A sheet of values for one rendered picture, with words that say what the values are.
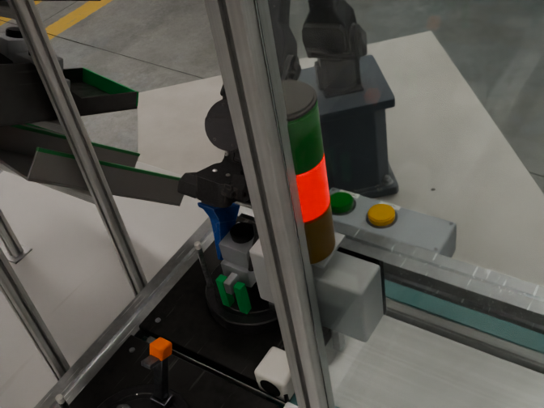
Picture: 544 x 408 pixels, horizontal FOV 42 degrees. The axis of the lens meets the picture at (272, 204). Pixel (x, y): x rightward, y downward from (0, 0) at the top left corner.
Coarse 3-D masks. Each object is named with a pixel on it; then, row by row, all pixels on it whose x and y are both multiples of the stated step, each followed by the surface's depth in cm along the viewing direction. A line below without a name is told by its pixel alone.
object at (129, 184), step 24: (0, 144) 98; (24, 144) 101; (48, 144) 103; (96, 144) 110; (24, 168) 92; (48, 168) 90; (72, 168) 93; (120, 168) 99; (120, 192) 100; (144, 192) 104; (168, 192) 108
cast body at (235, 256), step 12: (240, 228) 89; (252, 228) 89; (228, 240) 89; (240, 240) 88; (252, 240) 89; (228, 252) 89; (240, 252) 88; (228, 264) 90; (240, 264) 89; (228, 276) 90; (240, 276) 90; (252, 276) 90; (228, 288) 90
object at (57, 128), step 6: (0, 6) 78; (6, 6) 78; (0, 12) 79; (6, 12) 78; (12, 18) 78; (54, 120) 89; (42, 126) 90; (48, 126) 90; (54, 126) 89; (60, 126) 88; (60, 132) 89
